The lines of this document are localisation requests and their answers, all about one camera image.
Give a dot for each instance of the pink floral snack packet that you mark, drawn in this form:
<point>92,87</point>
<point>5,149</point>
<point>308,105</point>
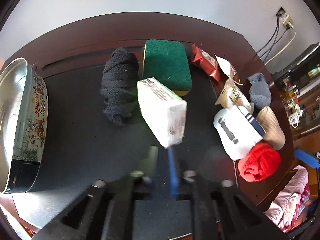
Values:
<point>228,69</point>

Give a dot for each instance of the black monitor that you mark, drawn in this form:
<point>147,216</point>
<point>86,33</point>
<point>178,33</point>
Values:
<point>307,61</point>

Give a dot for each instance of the red sock roll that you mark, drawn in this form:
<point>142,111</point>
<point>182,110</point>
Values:
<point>261,162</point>

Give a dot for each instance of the clear oat snack packet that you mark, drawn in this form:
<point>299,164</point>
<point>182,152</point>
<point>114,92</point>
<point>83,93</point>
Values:
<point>231,95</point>

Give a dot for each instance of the white tissue pack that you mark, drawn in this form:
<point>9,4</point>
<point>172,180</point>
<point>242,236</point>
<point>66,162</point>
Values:
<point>163,111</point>

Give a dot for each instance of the grey sock roll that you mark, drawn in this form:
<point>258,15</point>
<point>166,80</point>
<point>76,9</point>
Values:
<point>259,92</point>

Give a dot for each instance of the wall socket with plugs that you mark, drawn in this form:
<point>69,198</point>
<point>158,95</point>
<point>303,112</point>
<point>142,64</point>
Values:
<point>284,18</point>

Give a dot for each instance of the red snack packet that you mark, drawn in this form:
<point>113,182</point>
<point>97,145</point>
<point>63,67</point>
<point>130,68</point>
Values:
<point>205,61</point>

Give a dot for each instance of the green yellow sponge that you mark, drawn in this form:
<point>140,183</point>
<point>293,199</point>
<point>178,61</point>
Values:
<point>167,62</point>

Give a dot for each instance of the round cookie tin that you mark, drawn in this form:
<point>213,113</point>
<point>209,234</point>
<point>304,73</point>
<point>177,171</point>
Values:
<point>24,117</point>

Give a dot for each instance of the beige knitted sock roll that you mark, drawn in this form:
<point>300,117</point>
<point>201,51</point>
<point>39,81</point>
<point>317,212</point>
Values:
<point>274,135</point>

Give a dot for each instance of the pink floral cloth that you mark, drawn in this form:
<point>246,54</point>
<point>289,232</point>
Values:
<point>290,202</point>

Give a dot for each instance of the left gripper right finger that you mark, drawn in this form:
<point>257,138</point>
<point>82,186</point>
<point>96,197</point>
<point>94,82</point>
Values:
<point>180,177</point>

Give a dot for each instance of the white striped sock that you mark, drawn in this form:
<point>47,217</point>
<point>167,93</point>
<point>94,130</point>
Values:
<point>239,131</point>

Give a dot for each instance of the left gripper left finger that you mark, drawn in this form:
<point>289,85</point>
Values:
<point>144,175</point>

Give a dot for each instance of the black knitted sock roll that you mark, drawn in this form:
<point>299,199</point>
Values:
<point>119,86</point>

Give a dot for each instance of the white blue mug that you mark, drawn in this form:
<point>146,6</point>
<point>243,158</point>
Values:
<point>294,119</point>

